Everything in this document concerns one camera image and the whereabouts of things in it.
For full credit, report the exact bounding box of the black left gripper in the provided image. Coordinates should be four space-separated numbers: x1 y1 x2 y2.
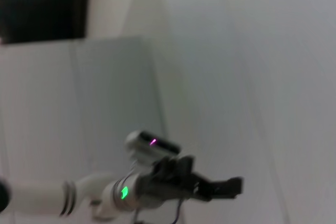
139 155 244 205

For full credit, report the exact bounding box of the dark wall panel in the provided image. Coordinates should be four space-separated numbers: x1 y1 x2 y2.
0 0 90 46

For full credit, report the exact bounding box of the dark left arm cable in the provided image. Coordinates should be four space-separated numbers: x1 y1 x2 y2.
133 198 185 224

